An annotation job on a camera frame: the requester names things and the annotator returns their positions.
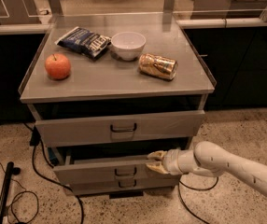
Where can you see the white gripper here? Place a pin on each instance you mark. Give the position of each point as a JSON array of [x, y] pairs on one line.
[[170, 162]]

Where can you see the grey drawer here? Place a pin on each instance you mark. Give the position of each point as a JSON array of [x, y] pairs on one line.
[[106, 170], [123, 185], [113, 129]]

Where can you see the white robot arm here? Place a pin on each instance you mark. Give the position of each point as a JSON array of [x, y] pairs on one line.
[[209, 159]]

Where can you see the grey bottom drawer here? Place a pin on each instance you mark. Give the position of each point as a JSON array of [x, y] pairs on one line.
[[123, 185]]

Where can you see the grey drawer cabinet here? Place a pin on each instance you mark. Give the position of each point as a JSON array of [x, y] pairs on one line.
[[113, 87]]

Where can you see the grey top drawer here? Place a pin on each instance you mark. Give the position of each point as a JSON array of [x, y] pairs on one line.
[[113, 129]]

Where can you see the gold soda can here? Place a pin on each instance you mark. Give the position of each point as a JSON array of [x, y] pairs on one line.
[[158, 66]]

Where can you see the white bowl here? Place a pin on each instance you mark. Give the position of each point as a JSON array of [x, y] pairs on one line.
[[128, 45]]

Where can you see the blue chip bag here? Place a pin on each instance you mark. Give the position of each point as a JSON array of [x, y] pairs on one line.
[[85, 42]]

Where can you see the red apple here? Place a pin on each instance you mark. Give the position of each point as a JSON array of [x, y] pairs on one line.
[[58, 66]]

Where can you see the black pole on floor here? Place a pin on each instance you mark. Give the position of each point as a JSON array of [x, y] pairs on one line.
[[9, 172]]

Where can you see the clear acrylic barrier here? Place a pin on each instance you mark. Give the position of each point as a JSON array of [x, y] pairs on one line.
[[39, 11]]

